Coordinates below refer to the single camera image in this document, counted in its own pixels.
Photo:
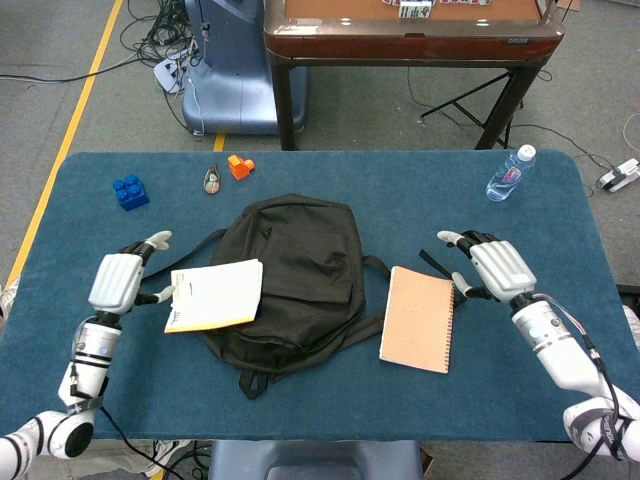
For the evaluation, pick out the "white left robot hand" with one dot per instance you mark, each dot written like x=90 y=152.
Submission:
x=115 y=282

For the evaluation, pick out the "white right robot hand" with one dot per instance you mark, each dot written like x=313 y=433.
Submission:
x=502 y=270

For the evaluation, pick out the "white notebook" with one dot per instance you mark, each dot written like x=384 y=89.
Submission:
x=215 y=295

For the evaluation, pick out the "black fabric backpack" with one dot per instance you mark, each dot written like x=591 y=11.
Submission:
x=310 y=250

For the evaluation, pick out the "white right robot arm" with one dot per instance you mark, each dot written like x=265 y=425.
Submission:
x=560 y=350

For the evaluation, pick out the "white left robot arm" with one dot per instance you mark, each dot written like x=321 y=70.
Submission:
x=90 y=360

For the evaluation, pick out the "blue toy building brick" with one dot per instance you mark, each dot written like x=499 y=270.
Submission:
x=131 y=194

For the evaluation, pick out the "clear plastic water bottle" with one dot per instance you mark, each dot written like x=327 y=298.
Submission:
x=507 y=177

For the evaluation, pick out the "spiral-bound kraft notebook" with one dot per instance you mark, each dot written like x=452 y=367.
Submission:
x=417 y=320

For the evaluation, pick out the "white sneaker with grey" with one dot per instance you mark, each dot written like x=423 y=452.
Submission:
x=9 y=297

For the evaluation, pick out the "white power strip black plug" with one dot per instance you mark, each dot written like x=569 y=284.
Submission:
x=622 y=175

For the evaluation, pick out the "orange plastic block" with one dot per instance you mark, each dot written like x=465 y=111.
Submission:
x=239 y=169

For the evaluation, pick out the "white sneaker green trim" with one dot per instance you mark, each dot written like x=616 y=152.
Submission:
x=165 y=452

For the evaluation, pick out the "blue felt table cover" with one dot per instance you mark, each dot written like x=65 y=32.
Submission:
x=320 y=170

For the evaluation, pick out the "white power strip with plugs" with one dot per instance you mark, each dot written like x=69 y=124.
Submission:
x=167 y=74

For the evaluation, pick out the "brown mahjong table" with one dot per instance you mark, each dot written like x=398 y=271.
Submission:
x=415 y=45

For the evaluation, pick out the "blue-grey robot torso base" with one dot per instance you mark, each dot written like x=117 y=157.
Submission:
x=315 y=462

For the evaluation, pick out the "row of mahjong tiles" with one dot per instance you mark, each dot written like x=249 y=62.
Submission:
x=460 y=2

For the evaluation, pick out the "standing mahjong tile group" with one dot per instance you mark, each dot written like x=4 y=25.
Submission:
x=415 y=9

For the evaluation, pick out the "blue-grey machine pedestal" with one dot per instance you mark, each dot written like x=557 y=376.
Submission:
x=225 y=95

